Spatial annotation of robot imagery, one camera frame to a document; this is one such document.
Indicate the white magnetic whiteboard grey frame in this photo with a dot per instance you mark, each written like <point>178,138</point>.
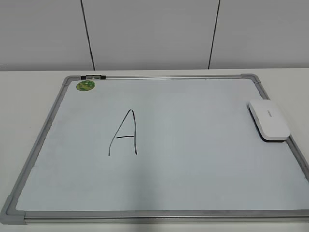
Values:
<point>158,148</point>

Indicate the round green magnet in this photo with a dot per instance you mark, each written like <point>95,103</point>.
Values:
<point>85,85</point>

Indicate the white whiteboard eraser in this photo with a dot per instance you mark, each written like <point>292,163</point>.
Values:
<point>270,122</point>

